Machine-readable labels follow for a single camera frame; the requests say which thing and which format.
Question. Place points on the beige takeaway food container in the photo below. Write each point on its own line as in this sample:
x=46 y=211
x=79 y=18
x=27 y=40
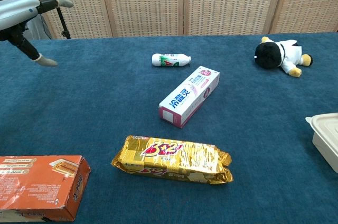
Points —
x=326 y=134

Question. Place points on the orange biscuit carton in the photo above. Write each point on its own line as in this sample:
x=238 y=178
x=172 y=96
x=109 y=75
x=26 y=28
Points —
x=34 y=184

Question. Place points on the white pink toothpaste box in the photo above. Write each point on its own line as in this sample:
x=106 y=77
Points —
x=188 y=97

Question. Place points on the small white drink bottle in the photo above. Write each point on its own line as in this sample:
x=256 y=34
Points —
x=170 y=60

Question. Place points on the black tripod stand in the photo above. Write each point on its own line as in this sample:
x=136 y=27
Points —
x=63 y=23

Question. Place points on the gold foil biscuit packet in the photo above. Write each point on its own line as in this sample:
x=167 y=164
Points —
x=171 y=159

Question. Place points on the wicker folding screen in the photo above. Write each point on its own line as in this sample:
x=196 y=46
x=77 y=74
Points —
x=142 y=2

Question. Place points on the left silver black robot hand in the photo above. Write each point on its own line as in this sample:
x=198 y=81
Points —
x=16 y=11

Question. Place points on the black haired plush doll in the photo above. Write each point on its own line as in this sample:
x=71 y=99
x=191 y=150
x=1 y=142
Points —
x=269 y=56

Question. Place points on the blue carpet table cover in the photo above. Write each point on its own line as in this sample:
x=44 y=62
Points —
x=105 y=97

